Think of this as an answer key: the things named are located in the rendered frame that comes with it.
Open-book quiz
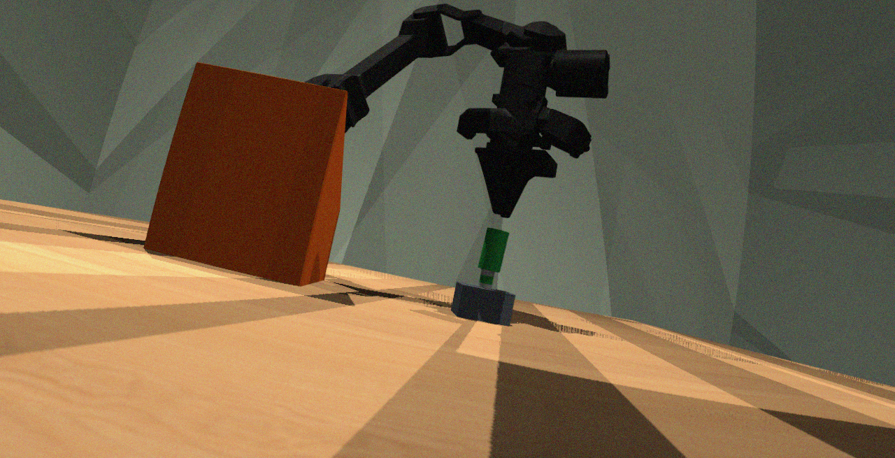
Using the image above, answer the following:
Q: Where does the grey marker with green band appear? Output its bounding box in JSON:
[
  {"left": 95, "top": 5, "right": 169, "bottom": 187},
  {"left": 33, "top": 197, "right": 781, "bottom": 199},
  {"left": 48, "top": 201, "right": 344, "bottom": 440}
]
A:
[{"left": 478, "top": 269, "right": 496, "bottom": 289}]

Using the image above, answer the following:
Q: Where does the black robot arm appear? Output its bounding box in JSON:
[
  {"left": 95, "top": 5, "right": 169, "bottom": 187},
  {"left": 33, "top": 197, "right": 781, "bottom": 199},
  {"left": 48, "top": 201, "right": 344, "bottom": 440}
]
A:
[{"left": 305, "top": 4, "right": 610, "bottom": 158}]

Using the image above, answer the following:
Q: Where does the dark green cylinder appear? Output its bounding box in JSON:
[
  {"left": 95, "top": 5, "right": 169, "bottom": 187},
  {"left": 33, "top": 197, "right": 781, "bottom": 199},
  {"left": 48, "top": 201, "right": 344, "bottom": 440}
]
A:
[{"left": 478, "top": 228, "right": 510, "bottom": 272}]

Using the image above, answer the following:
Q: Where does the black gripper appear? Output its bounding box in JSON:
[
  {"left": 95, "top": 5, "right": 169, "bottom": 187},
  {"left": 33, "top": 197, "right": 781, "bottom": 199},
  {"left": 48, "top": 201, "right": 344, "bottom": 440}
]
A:
[{"left": 457, "top": 85, "right": 558, "bottom": 218}]

